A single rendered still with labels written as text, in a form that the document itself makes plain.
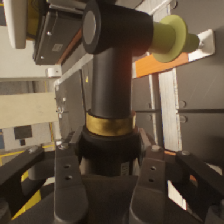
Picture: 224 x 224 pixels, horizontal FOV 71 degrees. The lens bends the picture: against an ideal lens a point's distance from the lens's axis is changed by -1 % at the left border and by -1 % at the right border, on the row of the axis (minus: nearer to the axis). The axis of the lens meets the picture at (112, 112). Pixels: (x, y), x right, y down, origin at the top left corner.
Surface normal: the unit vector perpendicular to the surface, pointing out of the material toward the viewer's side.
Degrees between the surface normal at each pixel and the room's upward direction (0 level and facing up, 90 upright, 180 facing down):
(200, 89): 0
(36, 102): 90
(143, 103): 0
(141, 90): 0
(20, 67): 90
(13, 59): 90
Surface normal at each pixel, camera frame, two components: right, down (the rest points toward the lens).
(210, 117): -0.86, 0.12
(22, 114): 0.49, 0.00
